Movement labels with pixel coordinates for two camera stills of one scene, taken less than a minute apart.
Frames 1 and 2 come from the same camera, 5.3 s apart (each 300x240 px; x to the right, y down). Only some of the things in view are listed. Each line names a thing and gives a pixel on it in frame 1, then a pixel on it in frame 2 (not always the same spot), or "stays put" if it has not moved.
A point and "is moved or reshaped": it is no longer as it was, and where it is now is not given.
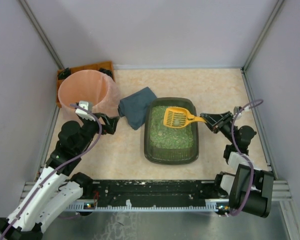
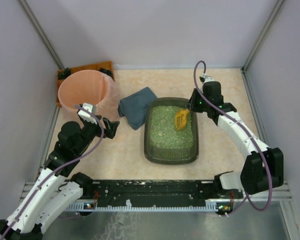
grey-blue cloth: [134, 107] stays put
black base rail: [153, 195] stays put
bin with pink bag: [92, 86] stays put
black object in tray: [108, 72] stays put
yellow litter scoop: [179, 117] is moved or reshaped
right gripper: [221, 121] -> [195, 101]
